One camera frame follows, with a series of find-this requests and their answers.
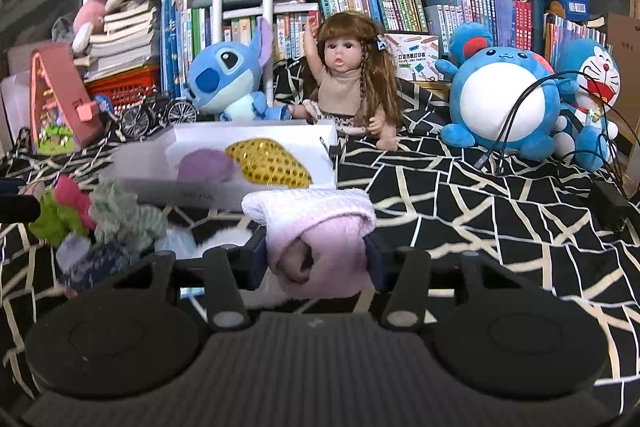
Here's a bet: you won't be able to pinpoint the brown cardboard sheet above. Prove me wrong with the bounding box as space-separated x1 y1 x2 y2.
605 12 640 142

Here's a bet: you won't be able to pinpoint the miniature black bicycle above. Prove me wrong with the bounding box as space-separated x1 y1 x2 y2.
120 94 198 138

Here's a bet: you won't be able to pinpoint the white printed box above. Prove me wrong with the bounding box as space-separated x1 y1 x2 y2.
385 32 446 82

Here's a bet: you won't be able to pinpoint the black white patterned blanket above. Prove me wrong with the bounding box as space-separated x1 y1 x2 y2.
0 57 640 400

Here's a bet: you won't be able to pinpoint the row of upright books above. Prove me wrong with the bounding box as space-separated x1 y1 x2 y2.
160 0 608 100

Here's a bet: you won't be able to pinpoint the long-haired doll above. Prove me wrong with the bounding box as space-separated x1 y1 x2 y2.
290 12 403 152

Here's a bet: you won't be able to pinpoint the white pipe frame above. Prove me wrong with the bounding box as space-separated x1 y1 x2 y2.
212 0 281 104

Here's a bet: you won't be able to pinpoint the fluffy purple plush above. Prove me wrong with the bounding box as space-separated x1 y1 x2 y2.
177 147 236 182

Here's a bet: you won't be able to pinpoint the grey plush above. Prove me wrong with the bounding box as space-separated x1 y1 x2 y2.
51 14 78 45

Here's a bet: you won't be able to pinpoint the black power adapter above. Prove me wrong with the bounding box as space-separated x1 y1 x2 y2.
587 179 636 233

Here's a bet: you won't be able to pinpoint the navy floral pouch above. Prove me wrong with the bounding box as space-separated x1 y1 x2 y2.
57 239 143 293

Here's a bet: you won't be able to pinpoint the pink white fuzzy cloth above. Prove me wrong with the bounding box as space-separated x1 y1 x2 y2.
241 188 377 299

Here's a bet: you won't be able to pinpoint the black cables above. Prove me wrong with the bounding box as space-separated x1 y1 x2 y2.
475 69 632 180

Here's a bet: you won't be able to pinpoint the round blue mouse plush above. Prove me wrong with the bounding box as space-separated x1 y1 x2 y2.
435 23 581 160

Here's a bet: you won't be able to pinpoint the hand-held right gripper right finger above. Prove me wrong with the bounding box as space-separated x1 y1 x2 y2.
365 234 506 327

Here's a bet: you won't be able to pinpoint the blue alien plush toy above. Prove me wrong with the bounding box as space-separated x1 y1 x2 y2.
182 19 292 122

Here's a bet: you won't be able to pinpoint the pink triangular dollhouse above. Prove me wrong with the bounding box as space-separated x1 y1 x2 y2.
29 44 103 155

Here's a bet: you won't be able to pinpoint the green checked cloth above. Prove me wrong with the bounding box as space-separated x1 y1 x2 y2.
90 182 168 253

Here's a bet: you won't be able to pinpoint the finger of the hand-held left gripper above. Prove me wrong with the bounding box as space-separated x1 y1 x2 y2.
0 196 42 224

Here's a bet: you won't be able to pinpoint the blue robot cat plush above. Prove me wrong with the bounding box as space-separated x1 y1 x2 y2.
552 38 621 172

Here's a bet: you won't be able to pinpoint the stack of books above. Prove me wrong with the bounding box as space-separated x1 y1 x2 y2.
87 0 161 80

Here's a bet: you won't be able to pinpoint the white cardboard box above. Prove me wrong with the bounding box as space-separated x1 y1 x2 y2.
112 119 341 210

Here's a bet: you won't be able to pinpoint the red plastic basket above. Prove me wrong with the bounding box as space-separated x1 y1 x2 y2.
85 67 161 112

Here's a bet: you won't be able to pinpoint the green mesh pink scrunchie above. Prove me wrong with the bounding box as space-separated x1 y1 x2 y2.
27 174 98 248

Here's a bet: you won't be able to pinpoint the black binder clip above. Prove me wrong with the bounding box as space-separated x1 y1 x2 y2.
320 136 343 168

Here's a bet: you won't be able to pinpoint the pink rabbit plush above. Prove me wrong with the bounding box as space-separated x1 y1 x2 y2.
70 0 131 52

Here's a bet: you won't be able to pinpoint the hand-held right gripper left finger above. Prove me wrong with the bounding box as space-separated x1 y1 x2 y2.
142 227 269 332

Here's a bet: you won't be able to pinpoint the white paper bag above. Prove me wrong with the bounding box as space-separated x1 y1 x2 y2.
0 74 33 142

